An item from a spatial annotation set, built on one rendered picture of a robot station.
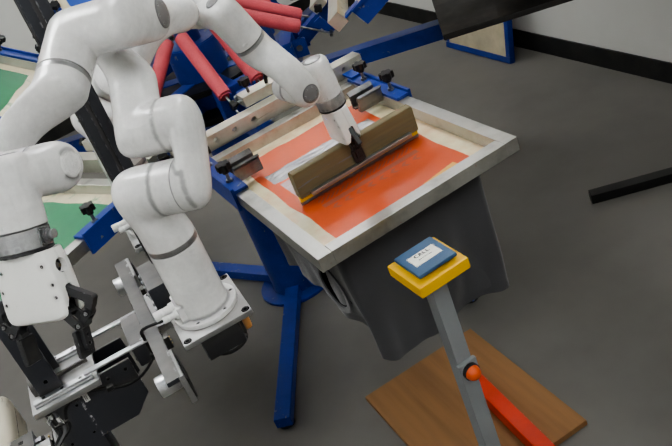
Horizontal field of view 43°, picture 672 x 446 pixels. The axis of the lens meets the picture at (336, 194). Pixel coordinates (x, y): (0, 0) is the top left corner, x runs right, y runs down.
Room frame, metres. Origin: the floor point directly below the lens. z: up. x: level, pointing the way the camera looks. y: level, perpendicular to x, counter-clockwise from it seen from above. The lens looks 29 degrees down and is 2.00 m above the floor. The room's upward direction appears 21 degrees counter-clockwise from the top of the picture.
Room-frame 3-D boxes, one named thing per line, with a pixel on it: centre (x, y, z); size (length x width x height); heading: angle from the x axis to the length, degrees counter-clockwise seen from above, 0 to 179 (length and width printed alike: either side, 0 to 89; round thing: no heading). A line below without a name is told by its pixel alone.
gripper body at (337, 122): (1.99, -0.08, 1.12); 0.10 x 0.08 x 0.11; 20
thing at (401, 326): (1.79, -0.15, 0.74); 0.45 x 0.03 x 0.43; 109
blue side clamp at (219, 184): (2.20, 0.29, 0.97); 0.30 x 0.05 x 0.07; 19
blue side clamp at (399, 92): (2.39, -0.24, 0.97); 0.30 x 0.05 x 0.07; 19
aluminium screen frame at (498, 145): (2.07, -0.05, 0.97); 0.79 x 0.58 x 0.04; 19
